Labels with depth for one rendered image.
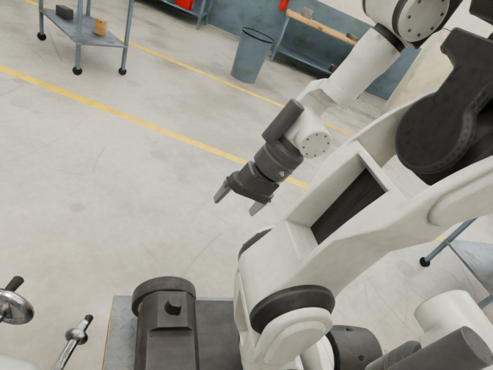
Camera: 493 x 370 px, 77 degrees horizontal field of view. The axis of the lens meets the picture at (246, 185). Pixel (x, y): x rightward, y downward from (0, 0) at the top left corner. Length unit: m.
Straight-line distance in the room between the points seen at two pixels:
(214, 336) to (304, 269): 0.57
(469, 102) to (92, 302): 1.55
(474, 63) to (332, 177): 0.21
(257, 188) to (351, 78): 0.29
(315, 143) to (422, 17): 0.25
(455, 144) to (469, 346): 0.21
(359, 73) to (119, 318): 0.98
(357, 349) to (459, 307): 0.56
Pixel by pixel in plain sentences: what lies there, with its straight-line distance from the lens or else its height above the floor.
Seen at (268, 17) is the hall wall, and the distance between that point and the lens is 7.35.
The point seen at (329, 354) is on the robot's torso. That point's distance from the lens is 0.92.
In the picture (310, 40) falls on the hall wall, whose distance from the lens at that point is 7.41.
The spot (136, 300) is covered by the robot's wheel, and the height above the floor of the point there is 0.53.
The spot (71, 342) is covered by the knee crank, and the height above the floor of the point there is 0.55.
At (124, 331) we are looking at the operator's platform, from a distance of 1.15.
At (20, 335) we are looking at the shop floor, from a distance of 1.61.
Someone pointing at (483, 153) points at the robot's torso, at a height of 1.35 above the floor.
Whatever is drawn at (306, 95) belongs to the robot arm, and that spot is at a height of 1.25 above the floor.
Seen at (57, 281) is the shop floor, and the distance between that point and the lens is 1.72.
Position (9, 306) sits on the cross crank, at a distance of 0.89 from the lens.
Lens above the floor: 1.43
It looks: 34 degrees down
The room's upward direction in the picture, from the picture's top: 25 degrees clockwise
